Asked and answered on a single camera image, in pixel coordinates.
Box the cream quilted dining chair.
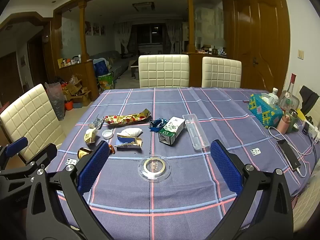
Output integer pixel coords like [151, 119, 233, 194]
[201, 57, 242, 89]
[0, 84, 67, 165]
[138, 54, 190, 88]

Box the crumpled white tissue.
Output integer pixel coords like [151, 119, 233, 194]
[120, 127, 143, 138]

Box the pink thermos flask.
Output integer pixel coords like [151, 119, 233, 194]
[277, 109, 298, 133]

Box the beaded tissue box cover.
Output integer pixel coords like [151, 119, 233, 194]
[248, 93, 283, 128]

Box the green printed bag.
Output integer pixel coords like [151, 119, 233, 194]
[97, 72, 114, 92]

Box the gold and red snack wrapper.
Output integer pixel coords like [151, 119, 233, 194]
[104, 109, 152, 125]

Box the open cardboard box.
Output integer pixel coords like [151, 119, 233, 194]
[64, 79, 83, 95]
[72, 90, 92, 108]

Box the grey sofa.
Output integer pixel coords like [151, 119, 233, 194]
[89, 50, 130, 80]

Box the clear plastic bag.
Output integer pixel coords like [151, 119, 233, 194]
[45, 82, 65, 121]

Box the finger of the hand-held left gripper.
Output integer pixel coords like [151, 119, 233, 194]
[25, 144, 58, 173]
[0, 136, 28, 163]

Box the silver blister pack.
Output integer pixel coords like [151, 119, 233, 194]
[89, 115, 104, 130]

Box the clear plastic tray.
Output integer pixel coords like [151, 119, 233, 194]
[182, 114, 210, 150]

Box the wooden door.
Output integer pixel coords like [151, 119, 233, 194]
[232, 0, 292, 93]

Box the white lace curtain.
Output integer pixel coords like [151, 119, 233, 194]
[117, 22, 132, 54]
[166, 21, 179, 54]

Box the dark window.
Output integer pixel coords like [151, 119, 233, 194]
[137, 23, 167, 46]

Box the glass bottle with red cap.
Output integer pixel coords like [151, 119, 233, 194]
[279, 73, 297, 111]

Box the green and white carton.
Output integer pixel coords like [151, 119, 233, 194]
[159, 117, 186, 147]

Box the clear round tape case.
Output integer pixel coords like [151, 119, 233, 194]
[138, 155, 172, 182]

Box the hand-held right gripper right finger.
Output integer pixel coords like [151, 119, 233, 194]
[202, 140, 293, 240]

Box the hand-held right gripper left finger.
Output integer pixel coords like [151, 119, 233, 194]
[26, 141, 114, 240]

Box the black smartphone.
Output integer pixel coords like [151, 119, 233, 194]
[276, 139, 302, 172]

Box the crumpled yellow paper wrapper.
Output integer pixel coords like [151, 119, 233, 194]
[84, 128, 98, 144]

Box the coffee table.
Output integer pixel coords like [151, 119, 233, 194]
[128, 57, 140, 78]

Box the white power strip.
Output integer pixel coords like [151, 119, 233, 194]
[301, 121, 320, 143]

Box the black cloth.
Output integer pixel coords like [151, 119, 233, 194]
[299, 85, 320, 115]

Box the crumpled blue wrapper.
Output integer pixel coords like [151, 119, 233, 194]
[149, 118, 168, 132]

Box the white charging cable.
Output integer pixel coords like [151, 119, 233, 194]
[269, 126, 315, 178]

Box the small brown glass bottle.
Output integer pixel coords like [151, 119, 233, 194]
[77, 147, 93, 160]

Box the blue bag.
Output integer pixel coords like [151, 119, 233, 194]
[94, 58, 108, 76]

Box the torn blue and white box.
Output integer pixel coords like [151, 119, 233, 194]
[114, 134, 143, 150]

